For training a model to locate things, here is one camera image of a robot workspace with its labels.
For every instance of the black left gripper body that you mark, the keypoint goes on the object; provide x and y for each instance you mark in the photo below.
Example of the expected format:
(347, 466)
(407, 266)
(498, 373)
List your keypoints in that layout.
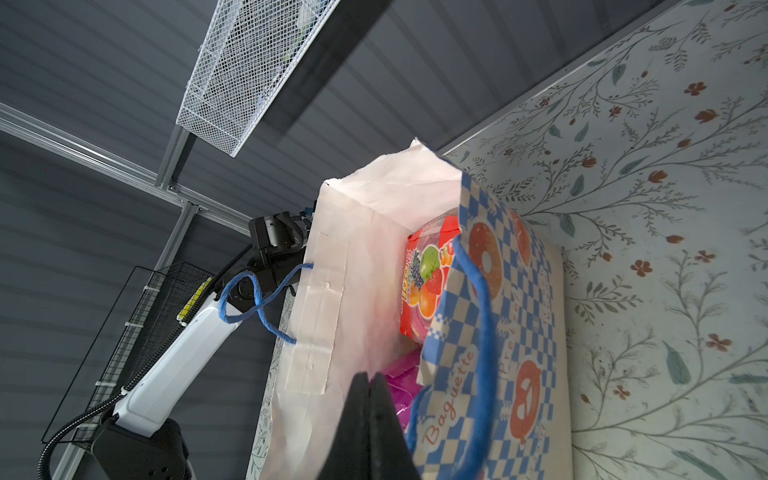
(279, 244)

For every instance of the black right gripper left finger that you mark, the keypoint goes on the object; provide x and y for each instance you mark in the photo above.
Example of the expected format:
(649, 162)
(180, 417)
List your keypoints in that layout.
(349, 455)

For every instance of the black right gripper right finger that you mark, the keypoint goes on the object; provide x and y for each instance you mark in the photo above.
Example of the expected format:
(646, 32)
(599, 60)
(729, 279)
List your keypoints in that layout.
(389, 456)

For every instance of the purple grape gummy bag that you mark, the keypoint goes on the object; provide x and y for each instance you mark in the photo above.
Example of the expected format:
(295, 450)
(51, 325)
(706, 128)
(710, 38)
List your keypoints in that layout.
(401, 377)

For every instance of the white blue checkered paper bag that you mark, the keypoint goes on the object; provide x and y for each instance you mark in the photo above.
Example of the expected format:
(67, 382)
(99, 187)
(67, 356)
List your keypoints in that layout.
(494, 398)

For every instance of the red fruit gummy bag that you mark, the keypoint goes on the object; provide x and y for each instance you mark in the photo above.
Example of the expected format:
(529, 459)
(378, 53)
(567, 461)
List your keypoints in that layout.
(429, 256)

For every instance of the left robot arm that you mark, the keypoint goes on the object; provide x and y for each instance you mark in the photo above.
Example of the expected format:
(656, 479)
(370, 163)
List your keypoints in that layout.
(136, 437)

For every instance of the yellow green marker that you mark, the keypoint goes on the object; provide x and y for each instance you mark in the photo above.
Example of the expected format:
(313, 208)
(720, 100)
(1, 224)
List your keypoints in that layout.
(186, 313)

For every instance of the black wire basket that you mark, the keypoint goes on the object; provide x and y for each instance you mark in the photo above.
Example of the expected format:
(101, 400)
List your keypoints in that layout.
(141, 317)

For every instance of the white wire mesh basket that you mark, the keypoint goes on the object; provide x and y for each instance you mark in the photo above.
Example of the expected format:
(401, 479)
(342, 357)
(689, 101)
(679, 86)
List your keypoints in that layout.
(250, 50)

